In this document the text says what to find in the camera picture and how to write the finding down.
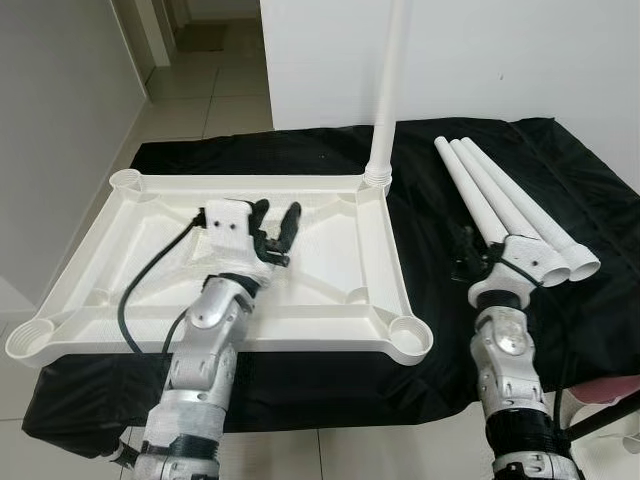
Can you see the black stand pole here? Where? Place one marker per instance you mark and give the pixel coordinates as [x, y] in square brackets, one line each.
[600, 420]

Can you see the black table cloth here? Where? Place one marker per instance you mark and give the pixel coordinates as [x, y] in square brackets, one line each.
[430, 230]

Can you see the white plastic table top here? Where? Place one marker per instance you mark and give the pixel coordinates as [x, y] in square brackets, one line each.
[330, 260]

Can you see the black tripod leg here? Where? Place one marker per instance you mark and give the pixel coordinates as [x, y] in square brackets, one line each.
[122, 455]

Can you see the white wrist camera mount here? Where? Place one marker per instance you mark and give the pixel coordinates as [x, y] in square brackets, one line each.
[228, 222]
[522, 252]

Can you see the white door frame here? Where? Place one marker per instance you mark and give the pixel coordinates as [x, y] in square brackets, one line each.
[160, 35]

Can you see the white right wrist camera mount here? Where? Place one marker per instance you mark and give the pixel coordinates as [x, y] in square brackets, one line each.
[522, 252]

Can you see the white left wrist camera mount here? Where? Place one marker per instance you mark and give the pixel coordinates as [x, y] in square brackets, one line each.
[228, 222]

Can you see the white plastic table leg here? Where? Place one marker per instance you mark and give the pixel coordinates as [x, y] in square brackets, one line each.
[499, 195]
[390, 90]
[524, 195]
[476, 195]

